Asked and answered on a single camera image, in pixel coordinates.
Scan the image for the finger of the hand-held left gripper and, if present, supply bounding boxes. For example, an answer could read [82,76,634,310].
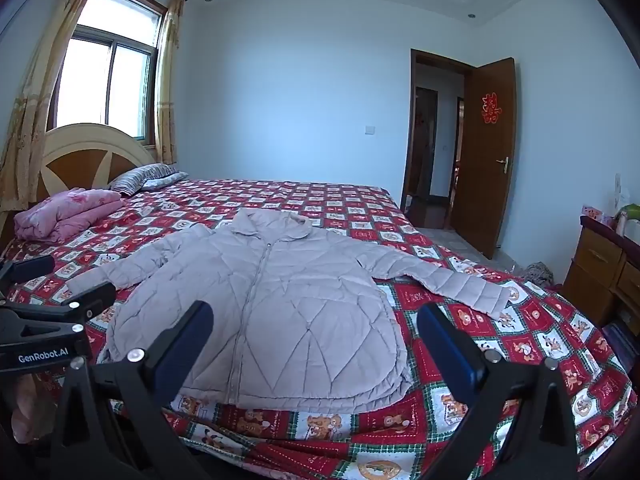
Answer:
[0,254,57,292]
[0,281,117,334]

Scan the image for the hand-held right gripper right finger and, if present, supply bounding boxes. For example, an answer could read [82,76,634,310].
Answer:
[416,302,593,480]

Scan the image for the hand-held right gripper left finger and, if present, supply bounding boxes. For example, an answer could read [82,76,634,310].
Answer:
[47,300,216,480]

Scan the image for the beige quilted down jacket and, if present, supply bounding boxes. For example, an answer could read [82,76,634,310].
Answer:
[65,207,513,416]

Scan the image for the pile of clothes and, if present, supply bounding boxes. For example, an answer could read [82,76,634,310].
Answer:
[520,261,555,286]

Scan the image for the person's left hand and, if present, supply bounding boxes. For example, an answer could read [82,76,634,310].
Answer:
[11,377,41,437]

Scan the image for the pink folded quilt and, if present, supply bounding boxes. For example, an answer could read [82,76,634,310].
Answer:
[13,187,126,244]

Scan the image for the red checked printed bedsheet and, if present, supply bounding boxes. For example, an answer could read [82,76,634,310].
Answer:
[0,177,638,480]

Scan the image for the wooden bed headboard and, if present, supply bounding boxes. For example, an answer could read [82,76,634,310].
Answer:
[0,122,158,252]

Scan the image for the striped grey pillow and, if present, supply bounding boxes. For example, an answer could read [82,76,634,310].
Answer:
[109,163,190,196]

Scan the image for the brown wooden door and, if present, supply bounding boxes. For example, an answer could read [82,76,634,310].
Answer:
[450,57,516,260]

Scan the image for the wooden dresser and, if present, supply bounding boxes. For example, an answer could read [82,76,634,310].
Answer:
[562,214,640,330]

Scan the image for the yellow patterned curtain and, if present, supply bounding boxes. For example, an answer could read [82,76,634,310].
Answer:
[0,0,112,212]
[153,0,185,165]

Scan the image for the window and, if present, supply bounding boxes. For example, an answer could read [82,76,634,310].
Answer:
[47,0,169,144]

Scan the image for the green object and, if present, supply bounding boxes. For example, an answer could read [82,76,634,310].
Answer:
[617,203,640,234]

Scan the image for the red paper door decoration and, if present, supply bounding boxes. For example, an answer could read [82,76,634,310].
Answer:
[479,92,503,124]

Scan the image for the brown door frame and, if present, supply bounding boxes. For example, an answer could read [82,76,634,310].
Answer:
[402,48,474,212]

